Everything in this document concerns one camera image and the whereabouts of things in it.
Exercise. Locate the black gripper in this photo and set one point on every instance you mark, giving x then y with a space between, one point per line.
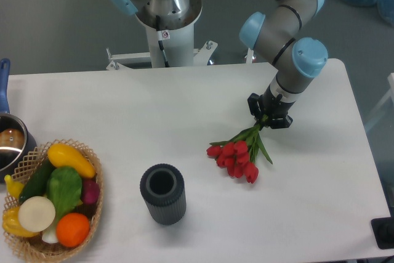
274 107

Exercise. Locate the red tulip bouquet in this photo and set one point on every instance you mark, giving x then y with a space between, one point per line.
238 154

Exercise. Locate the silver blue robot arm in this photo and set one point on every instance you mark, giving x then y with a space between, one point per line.
169 26

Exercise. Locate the dark grey ribbed vase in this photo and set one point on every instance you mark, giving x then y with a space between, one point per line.
162 187

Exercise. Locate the black device at edge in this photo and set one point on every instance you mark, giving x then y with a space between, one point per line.
383 232

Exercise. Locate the purple red radish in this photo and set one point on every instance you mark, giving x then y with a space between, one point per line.
90 191

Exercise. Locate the yellow squash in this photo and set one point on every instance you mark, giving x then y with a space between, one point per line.
61 155

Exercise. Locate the green lettuce leaf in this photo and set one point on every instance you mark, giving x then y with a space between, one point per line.
64 190

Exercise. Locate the orange fruit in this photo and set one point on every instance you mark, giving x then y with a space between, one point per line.
72 229

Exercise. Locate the dark green cucumber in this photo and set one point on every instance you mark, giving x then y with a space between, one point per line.
37 183

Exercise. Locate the white round onion slice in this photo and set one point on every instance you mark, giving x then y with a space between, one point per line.
36 214

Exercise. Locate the woven wicker basket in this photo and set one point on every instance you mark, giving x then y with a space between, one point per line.
34 249

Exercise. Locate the yellow bell pepper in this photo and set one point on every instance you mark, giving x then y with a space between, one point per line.
11 224

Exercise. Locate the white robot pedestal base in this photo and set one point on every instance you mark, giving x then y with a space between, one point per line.
167 48

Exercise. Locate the white frame at right edge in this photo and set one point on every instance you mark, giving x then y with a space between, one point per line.
380 108

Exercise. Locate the blue handled saucepan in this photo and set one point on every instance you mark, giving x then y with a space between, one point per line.
16 140

